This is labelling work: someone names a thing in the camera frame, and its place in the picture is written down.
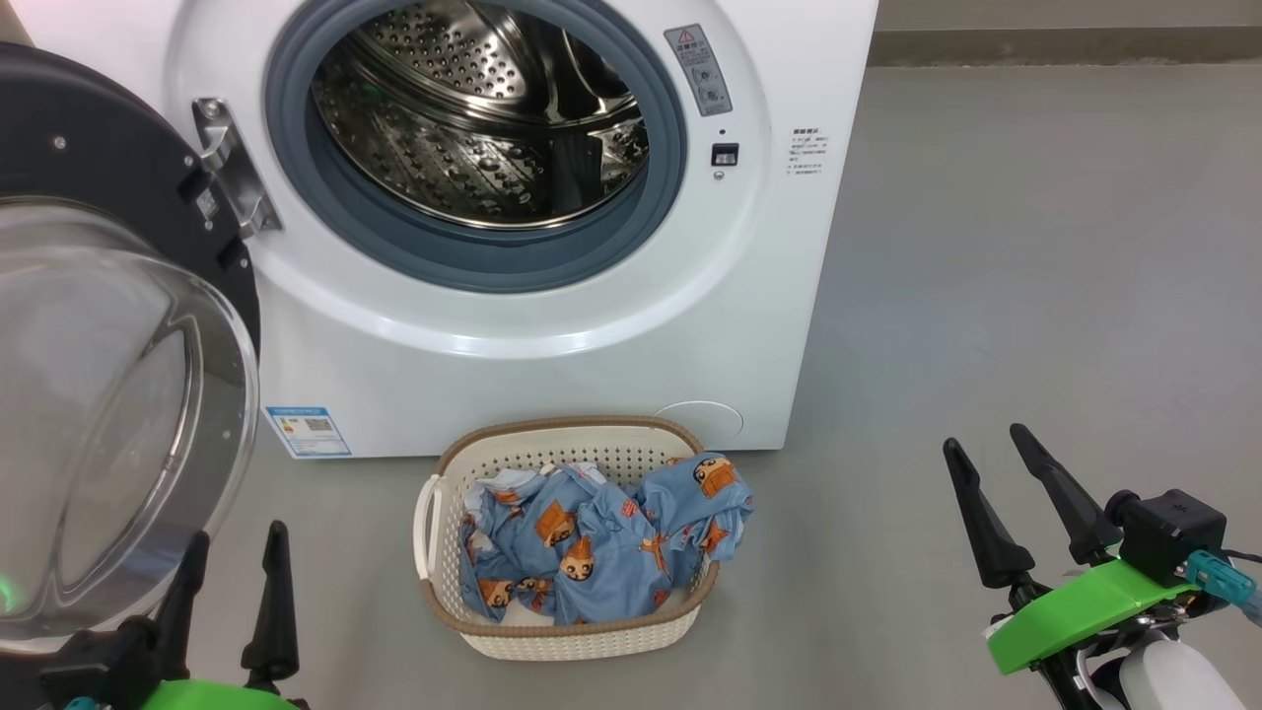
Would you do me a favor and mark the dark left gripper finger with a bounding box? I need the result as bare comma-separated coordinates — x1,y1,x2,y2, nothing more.
242,521,300,689
150,531,211,681

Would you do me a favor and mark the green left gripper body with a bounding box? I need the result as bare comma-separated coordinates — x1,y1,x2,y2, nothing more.
138,678,302,710

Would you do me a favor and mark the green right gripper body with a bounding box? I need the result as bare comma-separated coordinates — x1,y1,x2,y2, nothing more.
986,557,1201,710

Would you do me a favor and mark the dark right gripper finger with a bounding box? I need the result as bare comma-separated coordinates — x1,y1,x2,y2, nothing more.
1010,423,1123,566
943,437,1036,591

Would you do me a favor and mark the black round glass washer door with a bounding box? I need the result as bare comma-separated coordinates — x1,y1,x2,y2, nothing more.
0,44,262,657

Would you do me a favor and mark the white front-load washing machine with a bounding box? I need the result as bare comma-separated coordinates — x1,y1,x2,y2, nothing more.
10,0,878,460

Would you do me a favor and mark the grey rubber door gasket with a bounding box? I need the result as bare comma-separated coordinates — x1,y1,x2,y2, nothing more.
264,0,688,294

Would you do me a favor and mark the metal door hinge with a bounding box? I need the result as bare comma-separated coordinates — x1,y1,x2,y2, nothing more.
192,97,284,238

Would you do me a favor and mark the washing machine drum opening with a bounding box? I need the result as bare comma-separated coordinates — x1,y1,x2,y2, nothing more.
313,0,652,230

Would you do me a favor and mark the blue energy label sticker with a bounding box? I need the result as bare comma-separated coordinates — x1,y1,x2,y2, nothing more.
264,405,352,459

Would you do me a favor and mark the cream perforated laundry basket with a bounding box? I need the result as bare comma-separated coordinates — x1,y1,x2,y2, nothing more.
414,416,721,662

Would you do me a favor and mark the round white filter cover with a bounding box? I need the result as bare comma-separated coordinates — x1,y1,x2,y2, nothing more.
653,400,745,447

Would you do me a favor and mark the white printed text sticker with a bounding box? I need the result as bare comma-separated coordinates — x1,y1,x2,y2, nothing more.
787,126,831,178

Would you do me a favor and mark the grey warning label sticker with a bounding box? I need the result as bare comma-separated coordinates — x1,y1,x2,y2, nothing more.
664,25,734,117

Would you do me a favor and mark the black cable with teal plug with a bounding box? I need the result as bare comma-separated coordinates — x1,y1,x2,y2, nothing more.
1186,548,1262,624

